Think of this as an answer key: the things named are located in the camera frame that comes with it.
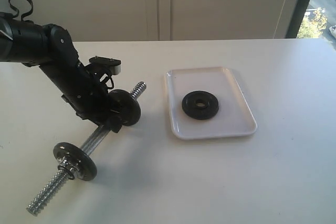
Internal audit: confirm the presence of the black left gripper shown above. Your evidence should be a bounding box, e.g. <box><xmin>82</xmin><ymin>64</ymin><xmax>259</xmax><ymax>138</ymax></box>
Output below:
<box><xmin>61</xmin><ymin>73</ymin><xmax>122</xmax><ymax>133</ymax></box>

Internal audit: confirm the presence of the black plastic disc wheel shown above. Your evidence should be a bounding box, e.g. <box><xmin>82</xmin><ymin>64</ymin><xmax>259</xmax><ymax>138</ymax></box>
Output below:
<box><xmin>108</xmin><ymin>89</ymin><xmax>141</xmax><ymax>126</ymax></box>

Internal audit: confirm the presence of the black weight plate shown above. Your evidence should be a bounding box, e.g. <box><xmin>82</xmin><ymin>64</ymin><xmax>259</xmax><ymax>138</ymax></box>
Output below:
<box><xmin>181</xmin><ymin>90</ymin><xmax>219</xmax><ymax>120</ymax></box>
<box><xmin>53</xmin><ymin>142</ymin><xmax>97</xmax><ymax>181</ymax></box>

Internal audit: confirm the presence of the chrome threaded dumbbell bar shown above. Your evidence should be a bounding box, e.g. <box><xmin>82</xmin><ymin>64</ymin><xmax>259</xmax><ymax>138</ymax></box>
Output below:
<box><xmin>26</xmin><ymin>81</ymin><xmax>146</xmax><ymax>216</ymax></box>

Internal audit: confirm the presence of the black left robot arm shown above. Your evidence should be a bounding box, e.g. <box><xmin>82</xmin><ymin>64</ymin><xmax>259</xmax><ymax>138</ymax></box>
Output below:
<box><xmin>1</xmin><ymin>13</ymin><xmax>122</xmax><ymax>133</ymax></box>

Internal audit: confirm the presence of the chrome spinlock collar nut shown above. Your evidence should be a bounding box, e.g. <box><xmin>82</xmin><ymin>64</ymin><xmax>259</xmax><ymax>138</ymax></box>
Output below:
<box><xmin>57</xmin><ymin>156</ymin><xmax>78</xmax><ymax>180</ymax></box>

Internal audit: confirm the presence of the white rectangular plastic tray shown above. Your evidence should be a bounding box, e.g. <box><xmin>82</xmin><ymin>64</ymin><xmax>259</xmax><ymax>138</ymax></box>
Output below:
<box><xmin>165</xmin><ymin>67</ymin><xmax>257</xmax><ymax>141</ymax></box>

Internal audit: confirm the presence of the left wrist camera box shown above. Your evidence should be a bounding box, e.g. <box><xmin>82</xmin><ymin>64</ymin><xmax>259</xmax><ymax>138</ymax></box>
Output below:
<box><xmin>87</xmin><ymin>56</ymin><xmax>121</xmax><ymax>76</ymax></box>

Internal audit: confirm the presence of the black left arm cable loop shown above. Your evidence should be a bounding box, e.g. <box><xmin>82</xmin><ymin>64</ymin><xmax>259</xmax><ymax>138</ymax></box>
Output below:
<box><xmin>7</xmin><ymin>0</ymin><xmax>34</xmax><ymax>22</ymax></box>

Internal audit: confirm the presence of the dark window frame post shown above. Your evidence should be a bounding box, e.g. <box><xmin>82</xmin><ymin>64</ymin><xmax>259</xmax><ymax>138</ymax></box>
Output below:
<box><xmin>285</xmin><ymin>0</ymin><xmax>310</xmax><ymax>39</ymax></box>

